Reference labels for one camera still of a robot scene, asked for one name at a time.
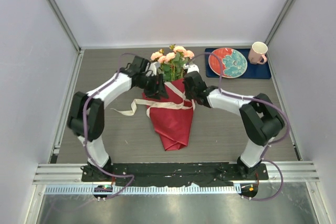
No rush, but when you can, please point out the aluminium front rail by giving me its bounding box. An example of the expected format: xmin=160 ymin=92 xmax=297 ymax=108
xmin=33 ymin=161 xmax=319 ymax=198

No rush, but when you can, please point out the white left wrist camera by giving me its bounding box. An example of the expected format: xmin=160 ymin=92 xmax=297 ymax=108
xmin=146 ymin=62 xmax=161 ymax=77

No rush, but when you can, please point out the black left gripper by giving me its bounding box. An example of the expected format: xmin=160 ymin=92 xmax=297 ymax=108
xmin=137 ymin=73 xmax=169 ymax=101

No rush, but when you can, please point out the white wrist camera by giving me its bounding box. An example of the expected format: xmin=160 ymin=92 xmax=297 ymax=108
xmin=183 ymin=63 xmax=199 ymax=76
xmin=146 ymin=62 xmax=161 ymax=77

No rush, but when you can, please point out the red and teal plate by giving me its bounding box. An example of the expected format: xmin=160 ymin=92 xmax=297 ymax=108
xmin=207 ymin=48 xmax=248 ymax=79

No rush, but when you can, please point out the dark red wrapping paper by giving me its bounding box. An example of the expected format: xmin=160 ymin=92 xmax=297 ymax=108
xmin=142 ymin=79 xmax=195 ymax=151

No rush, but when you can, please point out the cream ribbon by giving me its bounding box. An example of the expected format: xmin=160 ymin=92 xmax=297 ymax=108
xmin=109 ymin=82 xmax=196 ymax=117

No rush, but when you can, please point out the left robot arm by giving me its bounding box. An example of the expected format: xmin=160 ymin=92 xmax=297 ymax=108
xmin=67 ymin=55 xmax=167 ymax=182

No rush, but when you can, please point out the pink mug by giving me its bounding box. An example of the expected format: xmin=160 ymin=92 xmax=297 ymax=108
xmin=248 ymin=41 xmax=268 ymax=65

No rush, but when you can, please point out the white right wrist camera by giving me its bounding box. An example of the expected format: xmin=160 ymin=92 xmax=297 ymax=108
xmin=183 ymin=63 xmax=199 ymax=76

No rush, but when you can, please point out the blue tray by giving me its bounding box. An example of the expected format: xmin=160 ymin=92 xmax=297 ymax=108
xmin=205 ymin=48 xmax=271 ymax=79

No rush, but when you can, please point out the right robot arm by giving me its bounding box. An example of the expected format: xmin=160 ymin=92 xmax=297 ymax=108
xmin=183 ymin=71 xmax=285 ymax=179

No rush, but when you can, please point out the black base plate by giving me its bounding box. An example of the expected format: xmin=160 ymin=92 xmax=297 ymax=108
xmin=81 ymin=162 xmax=268 ymax=187

